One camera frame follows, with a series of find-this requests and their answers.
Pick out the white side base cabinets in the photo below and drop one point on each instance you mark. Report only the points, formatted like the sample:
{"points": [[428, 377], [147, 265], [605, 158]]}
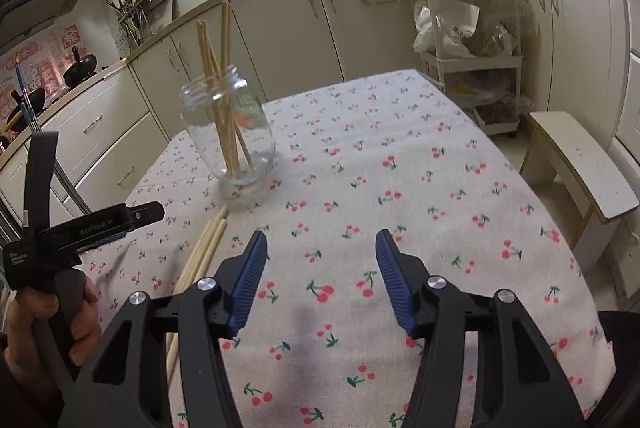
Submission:
{"points": [[575, 32]]}

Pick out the black wok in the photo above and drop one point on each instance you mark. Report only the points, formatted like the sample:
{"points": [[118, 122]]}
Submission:
{"points": [[27, 107], [80, 70]]}

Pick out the person's left hand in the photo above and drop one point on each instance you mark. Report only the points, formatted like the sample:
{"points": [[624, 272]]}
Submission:
{"points": [[30, 338]]}

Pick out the pink wall poster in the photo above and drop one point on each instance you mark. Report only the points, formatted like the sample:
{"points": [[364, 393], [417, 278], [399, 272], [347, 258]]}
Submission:
{"points": [[45, 52]]}

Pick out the clear glass jar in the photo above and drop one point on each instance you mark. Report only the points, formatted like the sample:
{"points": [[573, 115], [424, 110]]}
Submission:
{"points": [[250, 127]]}

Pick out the pile of wooden chopsticks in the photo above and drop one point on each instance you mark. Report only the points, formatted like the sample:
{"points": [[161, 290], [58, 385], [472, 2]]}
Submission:
{"points": [[200, 253]]}

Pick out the white plastic bag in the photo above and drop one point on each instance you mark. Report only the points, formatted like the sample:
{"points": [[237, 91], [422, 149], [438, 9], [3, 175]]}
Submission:
{"points": [[445, 30]]}

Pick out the white wooden stool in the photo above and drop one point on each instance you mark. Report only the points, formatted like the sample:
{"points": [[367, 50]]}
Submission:
{"points": [[580, 162]]}

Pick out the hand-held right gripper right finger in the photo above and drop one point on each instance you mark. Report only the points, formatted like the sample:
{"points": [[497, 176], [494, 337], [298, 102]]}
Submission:
{"points": [[395, 280]]}

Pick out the wall spice rack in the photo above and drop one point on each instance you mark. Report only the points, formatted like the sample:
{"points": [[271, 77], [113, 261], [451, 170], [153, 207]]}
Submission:
{"points": [[142, 2]]}

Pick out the range hood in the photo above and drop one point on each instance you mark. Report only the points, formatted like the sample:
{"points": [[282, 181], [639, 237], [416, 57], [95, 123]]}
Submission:
{"points": [[45, 2]]}

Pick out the white trolley cart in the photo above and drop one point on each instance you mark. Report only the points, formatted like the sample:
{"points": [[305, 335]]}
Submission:
{"points": [[470, 72]]}

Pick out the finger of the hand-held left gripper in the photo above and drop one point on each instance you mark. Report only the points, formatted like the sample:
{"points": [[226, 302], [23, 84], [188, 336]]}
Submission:
{"points": [[149, 214]]}

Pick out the white drawer cabinet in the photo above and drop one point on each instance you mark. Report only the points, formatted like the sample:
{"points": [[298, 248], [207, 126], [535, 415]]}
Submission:
{"points": [[100, 137]]}

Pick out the white sink base cabinets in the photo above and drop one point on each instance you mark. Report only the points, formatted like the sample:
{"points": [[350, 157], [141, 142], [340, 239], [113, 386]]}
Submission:
{"points": [[290, 22]]}

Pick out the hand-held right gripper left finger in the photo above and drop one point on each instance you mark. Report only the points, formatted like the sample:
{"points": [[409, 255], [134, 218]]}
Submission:
{"points": [[247, 280]]}

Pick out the cherry print tablecloth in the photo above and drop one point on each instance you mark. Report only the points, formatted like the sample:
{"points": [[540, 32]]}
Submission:
{"points": [[400, 188]]}

